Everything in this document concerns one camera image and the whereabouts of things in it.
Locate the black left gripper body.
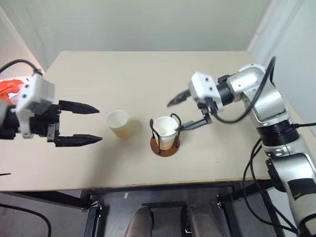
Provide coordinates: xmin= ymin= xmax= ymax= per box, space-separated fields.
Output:
xmin=29 ymin=103 xmax=62 ymax=143

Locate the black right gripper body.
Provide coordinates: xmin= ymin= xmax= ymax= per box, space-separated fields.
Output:
xmin=197 ymin=97 xmax=218 ymax=117

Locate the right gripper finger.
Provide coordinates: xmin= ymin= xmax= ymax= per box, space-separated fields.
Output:
xmin=174 ymin=111 xmax=213 ymax=131
xmin=166 ymin=89 xmax=192 ymax=108

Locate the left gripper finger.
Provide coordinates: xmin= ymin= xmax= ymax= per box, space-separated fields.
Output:
xmin=58 ymin=100 xmax=100 ymax=115
xmin=46 ymin=123 xmax=103 ymax=148

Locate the white paper cup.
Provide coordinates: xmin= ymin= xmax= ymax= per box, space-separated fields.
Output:
xmin=153 ymin=116 xmax=178 ymax=151
xmin=106 ymin=110 xmax=132 ymax=139

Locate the orange cloth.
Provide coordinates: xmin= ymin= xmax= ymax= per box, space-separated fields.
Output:
xmin=0 ymin=79 xmax=26 ymax=100

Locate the dark rounded shape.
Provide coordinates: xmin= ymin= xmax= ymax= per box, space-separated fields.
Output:
xmin=186 ymin=204 xmax=221 ymax=237
xmin=124 ymin=206 xmax=154 ymax=237

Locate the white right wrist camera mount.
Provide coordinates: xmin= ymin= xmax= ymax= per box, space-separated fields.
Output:
xmin=188 ymin=71 xmax=226 ymax=112

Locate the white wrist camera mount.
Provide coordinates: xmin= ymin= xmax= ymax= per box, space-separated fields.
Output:
xmin=188 ymin=71 xmax=226 ymax=112
xmin=15 ymin=73 xmax=56 ymax=139

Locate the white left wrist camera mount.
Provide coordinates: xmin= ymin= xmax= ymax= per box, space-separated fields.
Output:
xmin=15 ymin=73 xmax=56 ymax=139

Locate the black metal table frame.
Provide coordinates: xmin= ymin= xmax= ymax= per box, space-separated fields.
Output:
xmin=0 ymin=179 xmax=287 ymax=237

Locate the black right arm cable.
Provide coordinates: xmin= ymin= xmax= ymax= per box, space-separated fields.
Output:
xmin=209 ymin=56 xmax=277 ymax=124

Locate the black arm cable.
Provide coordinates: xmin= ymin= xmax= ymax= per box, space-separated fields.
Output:
xmin=0 ymin=59 xmax=43 ymax=76
xmin=209 ymin=56 xmax=277 ymax=124

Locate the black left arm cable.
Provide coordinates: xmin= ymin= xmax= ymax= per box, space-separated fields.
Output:
xmin=0 ymin=59 xmax=43 ymax=76

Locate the black floor cable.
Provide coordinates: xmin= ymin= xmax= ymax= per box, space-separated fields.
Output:
xmin=0 ymin=203 xmax=52 ymax=237

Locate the black hanging cable bundle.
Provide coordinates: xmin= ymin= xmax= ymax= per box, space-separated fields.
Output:
xmin=241 ymin=137 xmax=300 ymax=236

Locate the thin black cable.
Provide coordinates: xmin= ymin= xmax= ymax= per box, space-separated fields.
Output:
xmin=290 ymin=121 xmax=316 ymax=128

